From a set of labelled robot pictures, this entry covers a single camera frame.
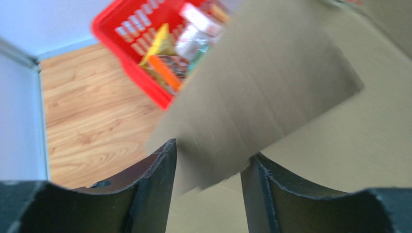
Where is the red plastic shopping basket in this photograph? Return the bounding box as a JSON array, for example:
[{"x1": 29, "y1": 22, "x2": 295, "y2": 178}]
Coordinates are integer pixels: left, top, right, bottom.
[{"x1": 91, "y1": 0, "x2": 232, "y2": 111}]

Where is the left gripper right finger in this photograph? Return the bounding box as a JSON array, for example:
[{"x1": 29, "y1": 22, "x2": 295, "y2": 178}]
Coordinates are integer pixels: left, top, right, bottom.
[{"x1": 240, "y1": 153, "x2": 412, "y2": 233}]

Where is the brown cardboard sheet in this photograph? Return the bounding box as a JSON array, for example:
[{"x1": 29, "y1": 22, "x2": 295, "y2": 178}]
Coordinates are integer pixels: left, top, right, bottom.
[{"x1": 145, "y1": 0, "x2": 412, "y2": 233}]

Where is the orange snack box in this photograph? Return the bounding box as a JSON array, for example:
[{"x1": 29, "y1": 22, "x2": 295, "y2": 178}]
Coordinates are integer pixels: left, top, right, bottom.
[{"x1": 148, "y1": 55, "x2": 189, "y2": 92}]

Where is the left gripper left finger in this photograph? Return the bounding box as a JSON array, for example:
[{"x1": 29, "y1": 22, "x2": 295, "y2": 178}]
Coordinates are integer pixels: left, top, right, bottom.
[{"x1": 0, "y1": 139, "x2": 177, "y2": 233}]

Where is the yellow snack packet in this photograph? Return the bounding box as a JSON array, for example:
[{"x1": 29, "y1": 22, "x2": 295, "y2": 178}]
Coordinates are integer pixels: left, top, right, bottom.
[{"x1": 139, "y1": 23, "x2": 176, "y2": 67}]

